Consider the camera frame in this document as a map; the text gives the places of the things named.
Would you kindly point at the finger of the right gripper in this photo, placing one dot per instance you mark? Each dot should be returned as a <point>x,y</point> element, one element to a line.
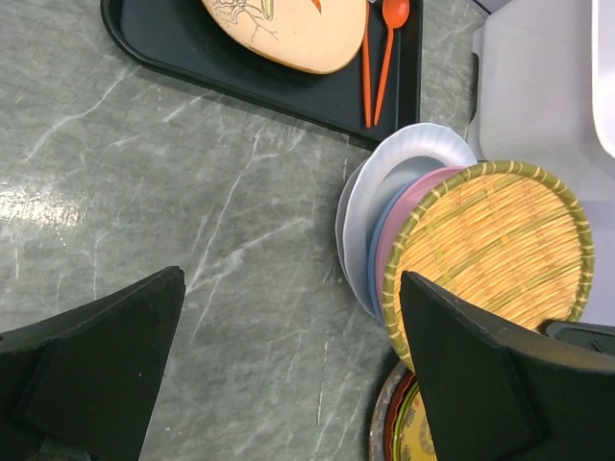
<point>595,338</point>

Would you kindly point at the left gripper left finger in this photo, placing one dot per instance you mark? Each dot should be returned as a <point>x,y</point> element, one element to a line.
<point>90,376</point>

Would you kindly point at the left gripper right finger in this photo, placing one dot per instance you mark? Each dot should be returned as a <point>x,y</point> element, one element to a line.
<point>496,391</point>

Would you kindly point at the woven bamboo plate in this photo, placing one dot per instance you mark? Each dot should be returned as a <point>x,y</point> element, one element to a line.
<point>507,236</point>

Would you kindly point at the white plastic bin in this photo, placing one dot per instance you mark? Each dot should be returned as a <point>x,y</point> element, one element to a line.
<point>546,91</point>

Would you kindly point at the yellow patterned plate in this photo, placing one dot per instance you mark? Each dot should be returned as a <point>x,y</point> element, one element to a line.
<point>412,436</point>

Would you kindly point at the clear glass plate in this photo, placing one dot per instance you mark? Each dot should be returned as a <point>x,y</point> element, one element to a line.
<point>376,430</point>

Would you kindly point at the pink plate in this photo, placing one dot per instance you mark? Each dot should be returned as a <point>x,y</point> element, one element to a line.
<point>390,222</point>

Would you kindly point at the white scalloped plate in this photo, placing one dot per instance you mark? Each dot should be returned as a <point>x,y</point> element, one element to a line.
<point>404,156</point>

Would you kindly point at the black serving tray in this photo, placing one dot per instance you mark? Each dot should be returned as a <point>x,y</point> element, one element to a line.
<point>181,40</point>

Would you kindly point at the orange plastic spoon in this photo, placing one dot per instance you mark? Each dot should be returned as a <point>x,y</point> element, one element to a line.
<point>395,14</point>

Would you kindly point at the beige bird-pattern plate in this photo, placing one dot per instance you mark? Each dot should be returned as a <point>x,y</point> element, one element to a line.
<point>317,37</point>

